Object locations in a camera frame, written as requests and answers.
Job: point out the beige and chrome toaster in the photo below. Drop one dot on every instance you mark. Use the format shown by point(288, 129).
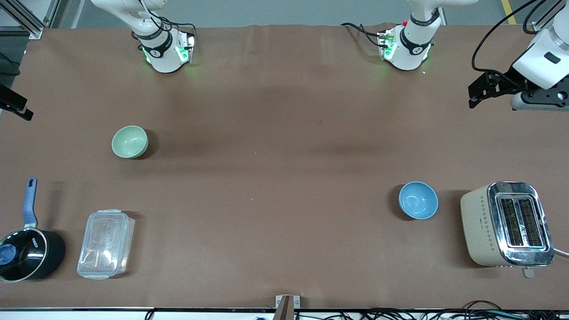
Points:
point(506, 224)

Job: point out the metal bracket with brown post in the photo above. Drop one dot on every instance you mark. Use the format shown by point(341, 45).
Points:
point(287, 307)

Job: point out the brown table cover mat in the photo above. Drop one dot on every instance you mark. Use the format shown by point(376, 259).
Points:
point(284, 178)

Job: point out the blue bowl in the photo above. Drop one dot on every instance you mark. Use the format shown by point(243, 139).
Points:
point(418, 200)

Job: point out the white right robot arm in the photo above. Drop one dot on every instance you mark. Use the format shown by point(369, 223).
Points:
point(164, 58)

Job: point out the glass lid with blue knob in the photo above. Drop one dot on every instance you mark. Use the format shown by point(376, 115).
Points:
point(20, 255)

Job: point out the clear plastic food container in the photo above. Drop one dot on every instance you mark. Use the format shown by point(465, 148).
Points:
point(106, 244)

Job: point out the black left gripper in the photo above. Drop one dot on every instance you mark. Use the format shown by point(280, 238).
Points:
point(507, 79)

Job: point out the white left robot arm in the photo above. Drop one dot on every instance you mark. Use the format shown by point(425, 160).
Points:
point(406, 53)

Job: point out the aluminium frame profile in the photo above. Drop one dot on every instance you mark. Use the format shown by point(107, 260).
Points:
point(31, 20)

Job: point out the green bowl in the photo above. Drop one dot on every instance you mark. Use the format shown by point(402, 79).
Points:
point(129, 142)

